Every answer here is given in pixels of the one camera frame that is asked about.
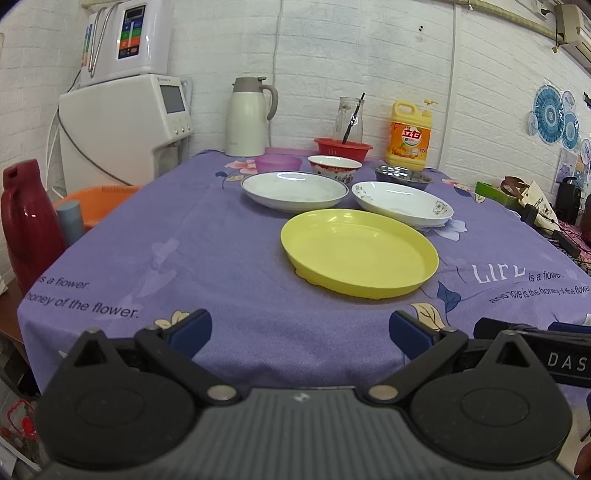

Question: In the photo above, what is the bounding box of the white thermos jug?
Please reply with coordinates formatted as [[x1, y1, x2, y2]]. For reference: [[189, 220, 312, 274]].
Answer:
[[224, 77, 279, 157]]

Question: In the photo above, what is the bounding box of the purple plastic bowl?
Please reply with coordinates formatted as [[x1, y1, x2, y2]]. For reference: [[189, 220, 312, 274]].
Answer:
[[254, 154, 301, 174]]

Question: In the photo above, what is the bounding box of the white plate with floral print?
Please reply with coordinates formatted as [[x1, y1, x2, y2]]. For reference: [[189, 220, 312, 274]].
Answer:
[[351, 181, 454, 229]]

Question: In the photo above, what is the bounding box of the grey cylinder cup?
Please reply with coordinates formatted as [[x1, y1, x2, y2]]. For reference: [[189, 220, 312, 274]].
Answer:
[[55, 200, 85, 247]]

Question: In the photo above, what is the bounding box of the red plastic basket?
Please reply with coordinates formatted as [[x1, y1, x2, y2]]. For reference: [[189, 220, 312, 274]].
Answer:
[[315, 137, 373, 163]]

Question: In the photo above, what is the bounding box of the green box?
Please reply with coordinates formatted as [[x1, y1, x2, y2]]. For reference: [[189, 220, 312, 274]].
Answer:
[[476, 182, 522, 211]]

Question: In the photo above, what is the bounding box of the red patterned ceramic bowl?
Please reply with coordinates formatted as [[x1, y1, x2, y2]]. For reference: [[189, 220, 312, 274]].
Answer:
[[308, 155, 363, 185]]

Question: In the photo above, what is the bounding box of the yellow plastic plate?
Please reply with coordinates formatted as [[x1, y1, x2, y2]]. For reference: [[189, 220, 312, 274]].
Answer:
[[280, 209, 439, 300]]

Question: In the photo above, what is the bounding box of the purple floral tablecloth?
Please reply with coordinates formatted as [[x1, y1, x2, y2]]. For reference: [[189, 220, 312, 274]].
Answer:
[[18, 151, 590, 388]]

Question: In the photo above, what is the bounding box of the orange plastic stool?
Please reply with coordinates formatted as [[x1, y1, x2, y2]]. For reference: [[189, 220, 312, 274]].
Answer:
[[53, 185, 140, 231]]

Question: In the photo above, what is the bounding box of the plain white ceramic plate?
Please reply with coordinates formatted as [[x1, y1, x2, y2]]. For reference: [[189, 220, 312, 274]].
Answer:
[[240, 172, 349, 213]]

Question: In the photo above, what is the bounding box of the black stirring stick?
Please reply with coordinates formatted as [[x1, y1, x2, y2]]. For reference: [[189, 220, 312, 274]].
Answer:
[[342, 92, 366, 144]]

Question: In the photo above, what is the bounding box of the red thermos flask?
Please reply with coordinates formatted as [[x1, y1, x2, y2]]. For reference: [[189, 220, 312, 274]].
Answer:
[[1, 159, 66, 294]]

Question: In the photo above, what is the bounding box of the white air conditioner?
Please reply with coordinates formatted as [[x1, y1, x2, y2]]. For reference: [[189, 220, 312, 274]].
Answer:
[[554, 4, 591, 72]]

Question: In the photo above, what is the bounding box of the blue paper fan decoration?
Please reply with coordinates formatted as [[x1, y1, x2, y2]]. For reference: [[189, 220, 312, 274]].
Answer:
[[526, 84, 590, 152]]

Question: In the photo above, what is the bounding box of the white tote bag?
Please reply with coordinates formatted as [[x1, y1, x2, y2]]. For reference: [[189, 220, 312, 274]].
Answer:
[[501, 176, 560, 232]]

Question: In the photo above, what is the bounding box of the white water dispenser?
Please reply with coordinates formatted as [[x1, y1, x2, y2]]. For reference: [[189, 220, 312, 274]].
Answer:
[[57, 74, 193, 194]]

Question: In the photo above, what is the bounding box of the white water purifier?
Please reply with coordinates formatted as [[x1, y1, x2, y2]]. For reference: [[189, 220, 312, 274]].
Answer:
[[79, 0, 174, 88]]

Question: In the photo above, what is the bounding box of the yellow dish soap bottle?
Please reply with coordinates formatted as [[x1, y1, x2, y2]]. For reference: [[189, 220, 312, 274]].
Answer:
[[386, 99, 436, 171]]

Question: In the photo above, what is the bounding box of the clear glass pitcher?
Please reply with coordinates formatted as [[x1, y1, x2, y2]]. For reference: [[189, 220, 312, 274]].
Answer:
[[332, 96, 365, 143]]

